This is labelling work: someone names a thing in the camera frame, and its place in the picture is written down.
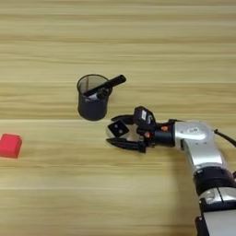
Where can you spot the long black marker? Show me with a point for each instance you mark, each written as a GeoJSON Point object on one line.
{"type": "Point", "coordinates": [107, 84]}

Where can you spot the black mesh pen cup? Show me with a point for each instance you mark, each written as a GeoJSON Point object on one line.
{"type": "Point", "coordinates": [92, 109]}

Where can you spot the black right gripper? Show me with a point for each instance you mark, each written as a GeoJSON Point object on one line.
{"type": "Point", "coordinates": [161, 135]}

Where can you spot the red cube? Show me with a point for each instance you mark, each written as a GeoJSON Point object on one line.
{"type": "Point", "coordinates": [10, 146]}

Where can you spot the white marker with black cap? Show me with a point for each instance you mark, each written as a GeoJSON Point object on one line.
{"type": "Point", "coordinates": [96, 94]}

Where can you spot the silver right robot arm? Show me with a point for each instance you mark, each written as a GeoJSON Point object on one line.
{"type": "Point", "coordinates": [199, 144]}

